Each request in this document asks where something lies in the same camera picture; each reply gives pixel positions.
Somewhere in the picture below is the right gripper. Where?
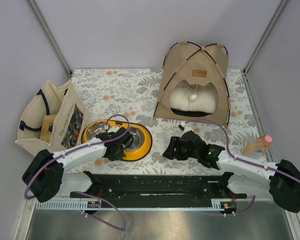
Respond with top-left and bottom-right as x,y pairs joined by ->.
162,136 -> 199,161

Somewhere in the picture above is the stainless steel bowl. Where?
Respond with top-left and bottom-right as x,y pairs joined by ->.
81,121 -> 107,143
125,125 -> 145,152

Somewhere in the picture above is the yellow double bowl holder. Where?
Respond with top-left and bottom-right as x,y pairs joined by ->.
92,119 -> 153,162

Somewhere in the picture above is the white fluffy cushion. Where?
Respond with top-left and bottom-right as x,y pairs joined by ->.
169,80 -> 219,114

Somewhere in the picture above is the beige pet tent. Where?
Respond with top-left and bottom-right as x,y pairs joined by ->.
152,41 -> 231,129

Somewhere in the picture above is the black tent pole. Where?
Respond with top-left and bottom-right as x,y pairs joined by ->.
162,41 -> 229,78
154,42 -> 231,123

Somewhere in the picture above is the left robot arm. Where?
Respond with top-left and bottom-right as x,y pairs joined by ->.
22,127 -> 133,203

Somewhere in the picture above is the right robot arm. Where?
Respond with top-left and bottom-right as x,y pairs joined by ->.
162,130 -> 300,213

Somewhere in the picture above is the white pompom toy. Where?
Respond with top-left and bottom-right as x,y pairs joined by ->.
189,94 -> 197,102

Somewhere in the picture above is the cream tote bag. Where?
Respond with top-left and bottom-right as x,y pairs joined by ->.
15,80 -> 88,156

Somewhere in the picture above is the orange drink bottle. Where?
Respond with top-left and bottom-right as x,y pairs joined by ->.
241,135 -> 273,157

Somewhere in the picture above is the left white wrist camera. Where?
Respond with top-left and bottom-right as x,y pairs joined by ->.
104,124 -> 120,135

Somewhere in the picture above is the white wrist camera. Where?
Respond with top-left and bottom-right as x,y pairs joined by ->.
104,124 -> 120,135
178,122 -> 193,135

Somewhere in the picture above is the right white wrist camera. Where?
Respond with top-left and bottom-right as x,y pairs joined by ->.
178,122 -> 193,135

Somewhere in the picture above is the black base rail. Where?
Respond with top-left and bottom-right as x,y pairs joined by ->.
69,172 -> 248,208

